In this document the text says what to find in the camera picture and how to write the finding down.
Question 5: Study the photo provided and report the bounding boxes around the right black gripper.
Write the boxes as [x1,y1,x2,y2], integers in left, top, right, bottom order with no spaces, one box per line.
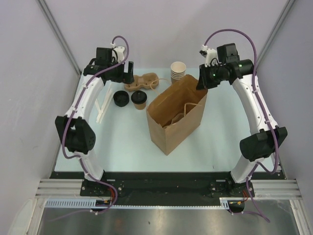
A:
[196,62,228,90]

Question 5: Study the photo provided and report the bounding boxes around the black coffee cup lid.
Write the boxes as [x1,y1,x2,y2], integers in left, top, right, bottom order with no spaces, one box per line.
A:
[131,90,147,104]

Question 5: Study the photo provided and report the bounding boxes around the single brown paper cup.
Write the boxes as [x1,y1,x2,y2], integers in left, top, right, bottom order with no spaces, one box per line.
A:
[134,101,147,110]

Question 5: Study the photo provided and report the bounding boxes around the brown paper bag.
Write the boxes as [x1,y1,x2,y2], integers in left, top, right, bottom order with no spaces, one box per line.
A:
[146,74,208,155]

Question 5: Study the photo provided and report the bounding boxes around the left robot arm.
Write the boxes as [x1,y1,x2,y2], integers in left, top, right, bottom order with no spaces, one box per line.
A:
[55,44,134,196]

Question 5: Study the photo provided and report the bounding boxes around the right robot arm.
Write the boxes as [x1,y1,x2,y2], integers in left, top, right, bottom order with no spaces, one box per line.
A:
[196,43,288,196]

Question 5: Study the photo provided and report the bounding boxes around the stack of black lids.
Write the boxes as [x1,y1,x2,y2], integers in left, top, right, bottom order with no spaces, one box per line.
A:
[113,90,129,107]

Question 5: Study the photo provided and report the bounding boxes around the stack of paper cups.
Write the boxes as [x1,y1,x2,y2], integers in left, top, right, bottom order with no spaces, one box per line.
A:
[170,61,186,84]

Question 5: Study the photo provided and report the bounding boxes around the white wrapped straw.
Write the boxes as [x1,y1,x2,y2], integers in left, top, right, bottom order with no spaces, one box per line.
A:
[95,84,113,124]

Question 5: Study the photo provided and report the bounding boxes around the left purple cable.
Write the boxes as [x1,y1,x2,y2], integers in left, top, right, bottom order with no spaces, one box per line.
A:
[48,35,130,216]

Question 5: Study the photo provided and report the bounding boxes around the purple cable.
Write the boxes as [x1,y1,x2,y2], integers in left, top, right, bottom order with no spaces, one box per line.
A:
[204,28,281,222]
[48,35,130,216]

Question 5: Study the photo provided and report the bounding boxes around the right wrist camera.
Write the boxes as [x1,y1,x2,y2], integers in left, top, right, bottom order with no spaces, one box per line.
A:
[200,45,219,67]

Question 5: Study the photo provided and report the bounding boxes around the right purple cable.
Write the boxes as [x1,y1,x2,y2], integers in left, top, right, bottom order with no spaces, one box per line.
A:
[204,28,281,222]

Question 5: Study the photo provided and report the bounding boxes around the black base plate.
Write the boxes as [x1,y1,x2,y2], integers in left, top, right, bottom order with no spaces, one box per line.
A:
[50,171,286,205]

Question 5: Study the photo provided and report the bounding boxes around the white cable duct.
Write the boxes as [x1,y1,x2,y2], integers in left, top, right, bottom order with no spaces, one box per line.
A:
[45,198,229,210]

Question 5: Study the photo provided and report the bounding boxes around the aluminium frame rail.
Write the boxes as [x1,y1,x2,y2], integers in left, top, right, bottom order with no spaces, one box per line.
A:
[35,179,302,200]

